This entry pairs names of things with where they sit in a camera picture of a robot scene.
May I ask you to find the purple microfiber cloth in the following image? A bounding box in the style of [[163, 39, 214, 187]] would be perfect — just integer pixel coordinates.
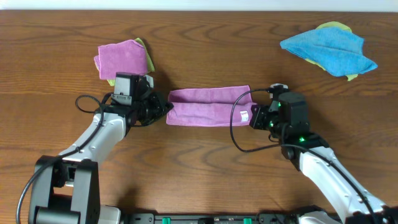
[[166, 85, 255, 127]]

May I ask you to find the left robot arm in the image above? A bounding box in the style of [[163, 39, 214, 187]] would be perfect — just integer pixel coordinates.
[[21, 91, 173, 224]]

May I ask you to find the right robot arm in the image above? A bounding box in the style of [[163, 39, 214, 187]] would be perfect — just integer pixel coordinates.
[[250, 92, 397, 223]]

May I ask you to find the folded green cloth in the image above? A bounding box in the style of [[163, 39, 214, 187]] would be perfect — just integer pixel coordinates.
[[106, 37, 155, 87]]

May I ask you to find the folded purple cloth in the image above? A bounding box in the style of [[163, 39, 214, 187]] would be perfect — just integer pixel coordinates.
[[93, 39, 149, 81]]

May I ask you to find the blue microfiber cloth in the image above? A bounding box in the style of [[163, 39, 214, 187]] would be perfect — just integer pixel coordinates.
[[280, 27, 377, 77]]

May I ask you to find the crumpled green cloth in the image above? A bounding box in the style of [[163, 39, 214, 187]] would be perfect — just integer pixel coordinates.
[[305, 21, 358, 82]]

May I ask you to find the right camera cable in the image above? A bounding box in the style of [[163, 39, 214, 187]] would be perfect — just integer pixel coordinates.
[[229, 88, 374, 224]]

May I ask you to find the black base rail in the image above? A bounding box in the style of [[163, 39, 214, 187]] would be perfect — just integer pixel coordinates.
[[119, 213, 300, 224]]

